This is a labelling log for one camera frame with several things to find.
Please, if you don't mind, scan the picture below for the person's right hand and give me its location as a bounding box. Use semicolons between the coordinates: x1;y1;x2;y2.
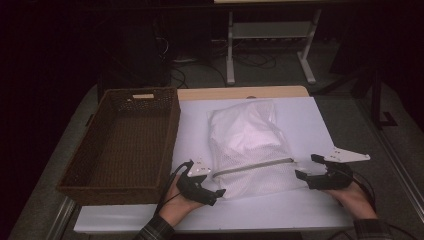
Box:
324;181;379;221

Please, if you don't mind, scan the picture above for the person's left hand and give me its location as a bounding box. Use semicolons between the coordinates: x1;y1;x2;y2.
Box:
158;184;205;228

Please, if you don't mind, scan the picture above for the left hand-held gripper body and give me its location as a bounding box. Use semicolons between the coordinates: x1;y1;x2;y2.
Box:
176;159;218;207

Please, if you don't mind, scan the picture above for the black metal stand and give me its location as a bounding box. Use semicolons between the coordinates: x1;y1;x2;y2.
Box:
313;66;399;130

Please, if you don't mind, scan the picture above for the left hand-held gripper black cable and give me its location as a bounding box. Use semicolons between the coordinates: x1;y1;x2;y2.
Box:
156;160;194;214

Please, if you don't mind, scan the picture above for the hand-held gripper black cable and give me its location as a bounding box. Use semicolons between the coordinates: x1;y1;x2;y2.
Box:
156;160;194;214
349;169;419;240

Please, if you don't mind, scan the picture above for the white mesh laundry bag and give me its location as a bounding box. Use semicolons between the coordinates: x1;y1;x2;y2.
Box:
207;99;309;200

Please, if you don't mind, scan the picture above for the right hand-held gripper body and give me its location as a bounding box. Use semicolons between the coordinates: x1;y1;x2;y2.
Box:
307;146;371;191

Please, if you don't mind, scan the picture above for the tangle of black floor cables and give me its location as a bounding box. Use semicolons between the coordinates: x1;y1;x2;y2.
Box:
233;51;278;70

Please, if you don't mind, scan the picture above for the right hand-held gripper black cable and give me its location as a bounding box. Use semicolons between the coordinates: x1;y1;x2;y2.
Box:
349;169;419;240

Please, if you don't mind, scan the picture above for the white metal desk frame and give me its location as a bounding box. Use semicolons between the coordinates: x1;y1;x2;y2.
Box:
225;9;323;86

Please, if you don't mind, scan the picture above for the white table mat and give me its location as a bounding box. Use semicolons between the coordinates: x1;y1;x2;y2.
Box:
73;96;359;234

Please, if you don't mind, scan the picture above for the brown wicker basket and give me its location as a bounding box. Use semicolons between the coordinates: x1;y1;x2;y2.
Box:
55;87;182;206

